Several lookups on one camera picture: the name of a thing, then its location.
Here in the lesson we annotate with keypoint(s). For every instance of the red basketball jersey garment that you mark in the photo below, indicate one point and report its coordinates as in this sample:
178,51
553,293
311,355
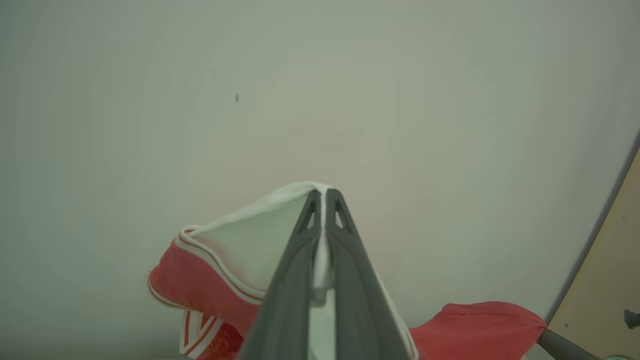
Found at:
210,290

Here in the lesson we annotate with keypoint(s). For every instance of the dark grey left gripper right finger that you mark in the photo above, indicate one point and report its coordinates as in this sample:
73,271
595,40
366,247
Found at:
357,300

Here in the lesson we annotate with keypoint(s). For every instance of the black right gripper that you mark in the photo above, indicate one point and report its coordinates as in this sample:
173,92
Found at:
620,357

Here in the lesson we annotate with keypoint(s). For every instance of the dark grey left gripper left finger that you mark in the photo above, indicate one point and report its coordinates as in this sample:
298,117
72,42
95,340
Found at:
287,300

